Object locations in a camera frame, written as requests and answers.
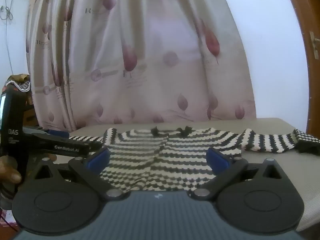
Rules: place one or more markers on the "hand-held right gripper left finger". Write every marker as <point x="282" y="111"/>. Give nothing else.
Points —
<point x="98" y="158"/>

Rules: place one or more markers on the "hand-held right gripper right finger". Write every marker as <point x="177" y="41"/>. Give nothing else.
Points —
<point x="217" y="160"/>

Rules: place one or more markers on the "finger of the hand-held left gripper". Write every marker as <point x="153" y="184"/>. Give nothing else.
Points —
<point x="58" y="132"/>
<point x="65" y="147"/>

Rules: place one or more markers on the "black white striped knit sweater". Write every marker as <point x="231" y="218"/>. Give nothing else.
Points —
<point x="175" y="160"/>

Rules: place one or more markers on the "person's left hand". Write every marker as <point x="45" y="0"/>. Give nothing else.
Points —
<point x="10" y="171"/>

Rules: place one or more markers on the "brown patterned cloth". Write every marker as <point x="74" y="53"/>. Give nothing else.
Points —
<point x="20" y="78"/>

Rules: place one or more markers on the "floral pink curtain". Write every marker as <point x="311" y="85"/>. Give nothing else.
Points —
<point x="150" y="55"/>

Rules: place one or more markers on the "brown wooden door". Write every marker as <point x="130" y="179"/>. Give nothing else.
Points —
<point x="308" y="80"/>

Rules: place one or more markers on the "brass door hinge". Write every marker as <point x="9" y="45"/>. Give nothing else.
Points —
<point x="314" y="45"/>

